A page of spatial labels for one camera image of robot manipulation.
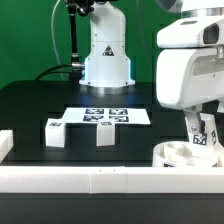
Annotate white left fence wall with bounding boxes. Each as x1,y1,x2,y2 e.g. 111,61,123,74
0,130,14,163

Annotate white round stool seat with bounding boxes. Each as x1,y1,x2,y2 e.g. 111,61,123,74
152,141,218,168

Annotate black cable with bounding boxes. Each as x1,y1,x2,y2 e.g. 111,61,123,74
34,64,74,82

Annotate white tag sheet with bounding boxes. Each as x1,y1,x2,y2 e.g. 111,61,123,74
62,107,151,125

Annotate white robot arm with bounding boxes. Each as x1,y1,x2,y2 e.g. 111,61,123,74
80,0,224,134

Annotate white front fence wall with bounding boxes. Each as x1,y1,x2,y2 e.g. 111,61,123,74
0,166,224,194

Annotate grey cable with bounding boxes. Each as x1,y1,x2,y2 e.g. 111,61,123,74
50,0,66,81

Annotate white fence wall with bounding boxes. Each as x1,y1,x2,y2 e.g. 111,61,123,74
0,166,224,194
0,130,14,163

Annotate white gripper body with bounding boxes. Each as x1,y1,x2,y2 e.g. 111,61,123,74
156,48,224,110

